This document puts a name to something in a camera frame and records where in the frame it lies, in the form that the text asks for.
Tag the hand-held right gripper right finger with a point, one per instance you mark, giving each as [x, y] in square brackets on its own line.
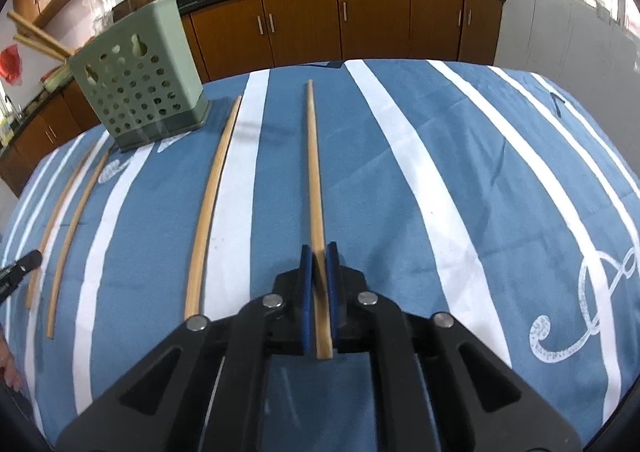
[332, 292]

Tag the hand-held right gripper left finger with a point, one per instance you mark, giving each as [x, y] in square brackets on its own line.
[305, 302]

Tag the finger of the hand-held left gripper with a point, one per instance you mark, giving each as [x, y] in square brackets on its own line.
[27, 264]

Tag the green perforated utensil holder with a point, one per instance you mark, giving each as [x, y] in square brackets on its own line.
[145, 81]

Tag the person's left hand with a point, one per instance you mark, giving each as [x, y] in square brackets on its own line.
[10, 367]

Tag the green basin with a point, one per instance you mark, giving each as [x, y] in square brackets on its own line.
[56, 79]

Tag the hanging red plastic bag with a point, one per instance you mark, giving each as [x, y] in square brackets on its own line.
[11, 64]

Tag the wooden base cabinets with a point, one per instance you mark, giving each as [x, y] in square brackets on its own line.
[375, 21]

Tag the black hex key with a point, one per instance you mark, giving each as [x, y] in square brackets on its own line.
[556, 104]

